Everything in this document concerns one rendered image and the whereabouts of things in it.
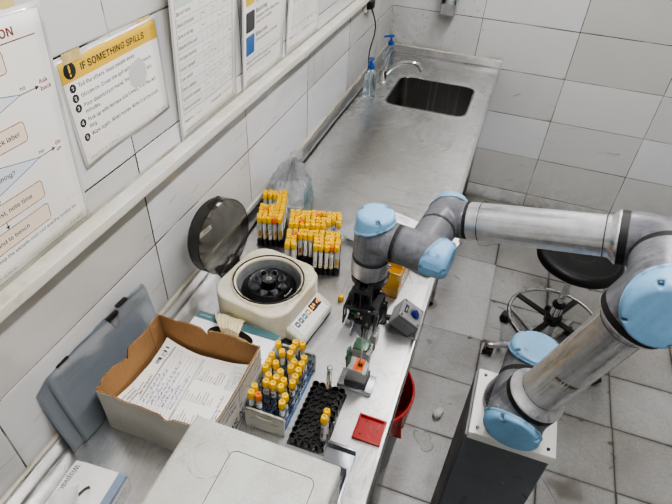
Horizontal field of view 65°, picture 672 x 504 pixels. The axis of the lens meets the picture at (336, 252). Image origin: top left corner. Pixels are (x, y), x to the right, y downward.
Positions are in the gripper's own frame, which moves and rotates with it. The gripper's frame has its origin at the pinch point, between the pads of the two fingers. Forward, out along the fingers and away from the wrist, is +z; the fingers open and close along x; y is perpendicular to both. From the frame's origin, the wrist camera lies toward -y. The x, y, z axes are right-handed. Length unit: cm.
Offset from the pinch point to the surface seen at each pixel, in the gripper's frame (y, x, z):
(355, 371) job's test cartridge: 1.8, -0.6, 13.3
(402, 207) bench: -81, -8, 21
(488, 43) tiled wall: -241, 1, 8
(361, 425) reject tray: 11.0, 4.4, 20.4
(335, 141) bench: -119, -48, 21
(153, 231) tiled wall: -4, -57, -9
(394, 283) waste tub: -33.5, 0.3, 14.4
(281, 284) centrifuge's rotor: -16.9, -28.5, 10.4
